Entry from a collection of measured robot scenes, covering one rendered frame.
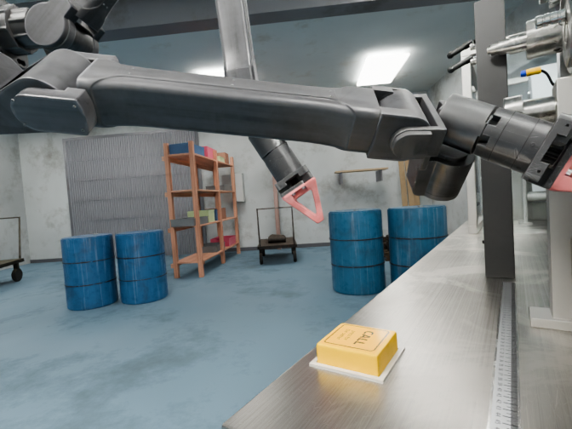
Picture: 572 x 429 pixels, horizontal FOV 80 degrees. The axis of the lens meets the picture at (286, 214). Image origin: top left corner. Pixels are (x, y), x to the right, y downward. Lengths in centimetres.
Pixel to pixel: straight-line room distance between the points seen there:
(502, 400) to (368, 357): 12
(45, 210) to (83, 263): 530
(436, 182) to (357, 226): 323
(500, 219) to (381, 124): 45
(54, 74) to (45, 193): 920
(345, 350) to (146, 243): 393
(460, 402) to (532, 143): 26
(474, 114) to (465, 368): 27
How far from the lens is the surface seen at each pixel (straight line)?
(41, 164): 970
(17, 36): 88
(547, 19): 54
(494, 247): 80
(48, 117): 42
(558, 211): 54
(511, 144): 43
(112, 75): 42
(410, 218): 365
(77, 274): 448
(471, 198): 148
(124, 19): 398
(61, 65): 45
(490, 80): 81
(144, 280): 429
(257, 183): 754
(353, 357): 39
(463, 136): 43
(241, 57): 68
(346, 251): 374
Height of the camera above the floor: 108
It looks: 3 degrees down
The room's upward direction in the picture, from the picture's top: 4 degrees counter-clockwise
